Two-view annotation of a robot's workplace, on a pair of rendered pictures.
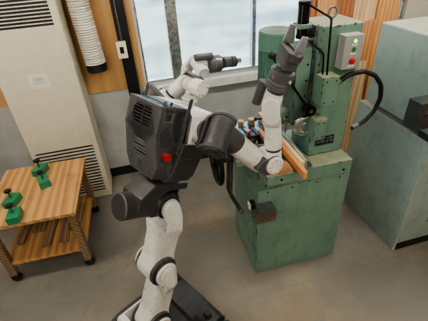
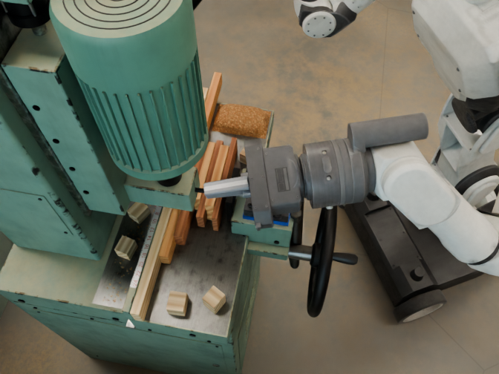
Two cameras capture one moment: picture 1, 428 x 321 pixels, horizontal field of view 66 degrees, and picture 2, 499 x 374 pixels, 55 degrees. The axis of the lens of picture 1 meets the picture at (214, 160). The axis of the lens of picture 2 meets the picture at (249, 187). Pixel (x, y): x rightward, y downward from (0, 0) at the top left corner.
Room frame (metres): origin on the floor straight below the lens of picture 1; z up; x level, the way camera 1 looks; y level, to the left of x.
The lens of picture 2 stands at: (2.06, 0.00, 1.89)
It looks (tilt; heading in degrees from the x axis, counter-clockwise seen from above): 60 degrees down; 203
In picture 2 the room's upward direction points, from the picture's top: straight up
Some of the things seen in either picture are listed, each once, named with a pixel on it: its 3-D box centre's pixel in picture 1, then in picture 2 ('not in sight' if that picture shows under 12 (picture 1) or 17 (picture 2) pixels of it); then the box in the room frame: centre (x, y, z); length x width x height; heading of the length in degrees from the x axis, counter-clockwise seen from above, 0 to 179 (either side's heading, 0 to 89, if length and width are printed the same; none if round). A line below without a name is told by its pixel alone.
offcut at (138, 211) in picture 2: not in sight; (139, 211); (1.66, -0.47, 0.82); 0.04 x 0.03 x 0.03; 166
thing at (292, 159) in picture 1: (282, 148); (194, 158); (1.51, -0.38, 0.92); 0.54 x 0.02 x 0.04; 12
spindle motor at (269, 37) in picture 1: (275, 61); (142, 79); (1.66, -0.34, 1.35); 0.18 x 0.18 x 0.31
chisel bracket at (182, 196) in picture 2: (276, 118); (163, 185); (1.66, -0.36, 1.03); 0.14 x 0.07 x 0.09; 102
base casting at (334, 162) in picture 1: (288, 155); (140, 233); (1.69, -0.46, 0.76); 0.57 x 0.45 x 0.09; 102
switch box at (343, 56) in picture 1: (349, 50); not in sight; (1.59, -0.69, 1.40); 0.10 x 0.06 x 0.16; 102
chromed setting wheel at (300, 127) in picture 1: (304, 125); not in sight; (1.57, -0.50, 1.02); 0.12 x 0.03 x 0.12; 102
